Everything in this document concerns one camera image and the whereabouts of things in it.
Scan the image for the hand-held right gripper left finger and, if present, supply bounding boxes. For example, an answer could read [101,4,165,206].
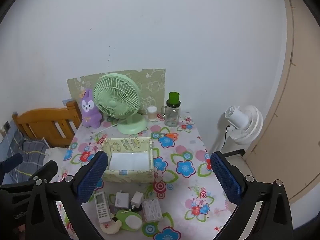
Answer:
[25,151,109,240]

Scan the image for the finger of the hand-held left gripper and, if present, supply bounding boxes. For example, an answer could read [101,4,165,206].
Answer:
[0,152,23,174]
[29,160,59,183]

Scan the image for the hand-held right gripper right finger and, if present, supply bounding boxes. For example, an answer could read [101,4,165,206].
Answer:
[210,151,293,240]

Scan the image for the white remote control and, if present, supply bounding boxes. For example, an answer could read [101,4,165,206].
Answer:
[94,192,111,223]

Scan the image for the large white charger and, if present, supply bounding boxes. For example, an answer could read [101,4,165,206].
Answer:
[115,192,130,209]

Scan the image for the cartoon fabric storage box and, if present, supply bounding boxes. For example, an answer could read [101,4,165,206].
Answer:
[102,137,155,183]

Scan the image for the green case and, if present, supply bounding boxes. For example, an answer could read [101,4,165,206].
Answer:
[115,209,143,230]

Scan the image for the small white charger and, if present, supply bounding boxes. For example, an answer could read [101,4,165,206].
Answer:
[131,191,144,209]

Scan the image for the clear plastic box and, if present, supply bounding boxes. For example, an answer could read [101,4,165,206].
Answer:
[142,198,163,222]

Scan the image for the plaid blanket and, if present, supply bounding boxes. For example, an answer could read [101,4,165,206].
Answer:
[0,130,50,183]

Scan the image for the small black object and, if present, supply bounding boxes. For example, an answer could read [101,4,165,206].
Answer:
[220,149,245,159]

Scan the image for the beige pink small object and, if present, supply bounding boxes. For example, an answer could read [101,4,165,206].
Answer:
[101,219,121,235]

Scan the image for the white standing fan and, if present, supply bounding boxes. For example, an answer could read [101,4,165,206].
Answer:
[211,105,263,155]

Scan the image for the purple plush toy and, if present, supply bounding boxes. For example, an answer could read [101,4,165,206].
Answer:
[79,89,103,128]

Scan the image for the green desk fan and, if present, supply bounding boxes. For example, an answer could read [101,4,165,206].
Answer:
[93,73,148,135]

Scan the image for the glass jar mug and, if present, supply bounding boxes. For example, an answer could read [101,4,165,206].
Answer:
[161,104,181,127]

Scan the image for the cotton swab jar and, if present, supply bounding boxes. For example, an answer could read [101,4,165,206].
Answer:
[147,106,157,122]

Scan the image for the beige door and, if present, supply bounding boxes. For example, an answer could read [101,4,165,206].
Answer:
[244,0,320,203]

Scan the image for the green plastic cup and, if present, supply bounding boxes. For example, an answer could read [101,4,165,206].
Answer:
[168,92,181,105]

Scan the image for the black fan cable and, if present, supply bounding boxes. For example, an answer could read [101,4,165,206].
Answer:
[223,124,232,145]

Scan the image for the white fan cable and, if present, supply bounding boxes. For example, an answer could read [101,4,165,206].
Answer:
[94,122,125,135]

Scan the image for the orange handled scissors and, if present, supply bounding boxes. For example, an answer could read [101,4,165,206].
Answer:
[151,132,178,140]

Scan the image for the beige cartoon wall poster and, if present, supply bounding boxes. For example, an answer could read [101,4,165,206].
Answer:
[66,68,166,115]

